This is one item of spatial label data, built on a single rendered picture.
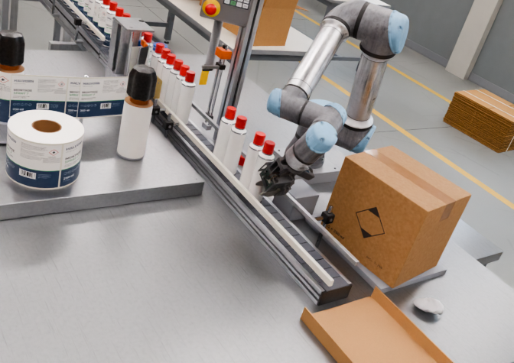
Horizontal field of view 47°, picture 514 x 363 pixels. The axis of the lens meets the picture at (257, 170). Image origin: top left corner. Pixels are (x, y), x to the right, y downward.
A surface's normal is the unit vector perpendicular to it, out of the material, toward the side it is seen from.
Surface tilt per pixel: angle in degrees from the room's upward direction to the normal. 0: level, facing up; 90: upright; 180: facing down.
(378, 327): 0
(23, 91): 90
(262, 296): 0
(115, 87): 90
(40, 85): 90
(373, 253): 90
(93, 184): 0
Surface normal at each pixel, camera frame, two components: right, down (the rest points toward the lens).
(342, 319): 0.24, -0.85
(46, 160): 0.27, 0.52
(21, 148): -0.38, 0.36
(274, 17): 0.61, 0.52
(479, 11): -0.81, 0.09
